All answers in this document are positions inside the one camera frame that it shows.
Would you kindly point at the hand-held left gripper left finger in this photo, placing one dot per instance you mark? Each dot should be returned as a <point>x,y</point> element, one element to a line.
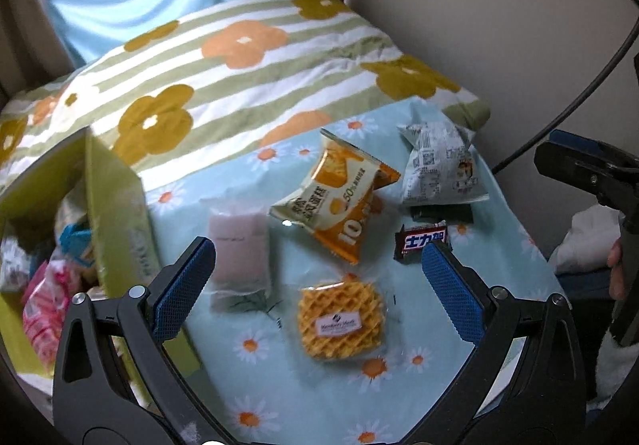
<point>182,292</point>

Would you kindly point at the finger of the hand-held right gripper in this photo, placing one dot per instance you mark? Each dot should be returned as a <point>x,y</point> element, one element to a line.
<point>579,136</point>
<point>574,170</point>

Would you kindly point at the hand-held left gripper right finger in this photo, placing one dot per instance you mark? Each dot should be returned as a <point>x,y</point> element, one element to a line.
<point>449,295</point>

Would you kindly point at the dark chocolate bar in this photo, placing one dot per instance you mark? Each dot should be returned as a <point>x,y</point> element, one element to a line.
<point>422,243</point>

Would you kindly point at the pale pink cake packet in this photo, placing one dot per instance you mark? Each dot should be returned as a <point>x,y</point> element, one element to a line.
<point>239,255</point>

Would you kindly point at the small black snack packet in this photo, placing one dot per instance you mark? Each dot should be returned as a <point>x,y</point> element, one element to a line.
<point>442,214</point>

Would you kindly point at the yellow-green cardboard box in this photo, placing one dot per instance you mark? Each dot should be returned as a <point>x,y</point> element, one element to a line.
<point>120,205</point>

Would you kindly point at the clear waffle packet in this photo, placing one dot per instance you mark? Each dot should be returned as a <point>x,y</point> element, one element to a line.
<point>339,320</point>

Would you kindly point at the blue white snack packet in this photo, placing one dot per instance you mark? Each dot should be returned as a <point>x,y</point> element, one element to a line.
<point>75,243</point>

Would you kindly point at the grey white snack packet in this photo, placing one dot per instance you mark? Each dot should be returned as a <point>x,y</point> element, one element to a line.
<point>439,165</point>

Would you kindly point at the pink striped snack packet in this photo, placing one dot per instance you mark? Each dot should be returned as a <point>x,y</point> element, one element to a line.
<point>45,315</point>

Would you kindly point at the orange white cake packet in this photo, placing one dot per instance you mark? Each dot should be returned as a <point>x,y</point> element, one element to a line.
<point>339,205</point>

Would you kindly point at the person's right hand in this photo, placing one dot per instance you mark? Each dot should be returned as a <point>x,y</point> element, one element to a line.
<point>616,270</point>

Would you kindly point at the white cloth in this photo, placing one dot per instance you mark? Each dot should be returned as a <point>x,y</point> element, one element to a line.
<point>584,240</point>

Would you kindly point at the daisy print blue tablecloth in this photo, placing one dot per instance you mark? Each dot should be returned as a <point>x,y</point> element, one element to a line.
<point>259,375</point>

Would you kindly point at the flower striped pillow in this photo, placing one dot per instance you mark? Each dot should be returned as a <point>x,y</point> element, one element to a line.
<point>224,75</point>

